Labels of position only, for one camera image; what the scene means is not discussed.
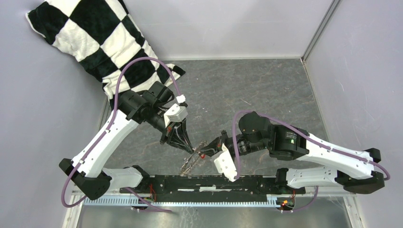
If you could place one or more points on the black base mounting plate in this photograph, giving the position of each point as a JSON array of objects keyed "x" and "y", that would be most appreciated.
[{"x": 213, "y": 188}]

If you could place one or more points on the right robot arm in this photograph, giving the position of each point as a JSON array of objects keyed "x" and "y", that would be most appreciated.
[{"x": 355, "y": 171}]

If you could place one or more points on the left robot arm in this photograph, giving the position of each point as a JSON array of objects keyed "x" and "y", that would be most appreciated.
[{"x": 157, "y": 106}]

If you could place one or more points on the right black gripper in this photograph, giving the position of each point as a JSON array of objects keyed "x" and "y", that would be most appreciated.
[{"x": 211, "y": 149}]

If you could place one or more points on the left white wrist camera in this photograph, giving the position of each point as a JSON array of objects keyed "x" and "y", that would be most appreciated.
[{"x": 175, "y": 114}]

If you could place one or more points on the aluminium frame rail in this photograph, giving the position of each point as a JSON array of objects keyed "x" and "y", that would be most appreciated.
[{"x": 325, "y": 207}]

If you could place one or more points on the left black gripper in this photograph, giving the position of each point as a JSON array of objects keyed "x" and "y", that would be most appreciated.
[{"x": 176, "y": 135}]

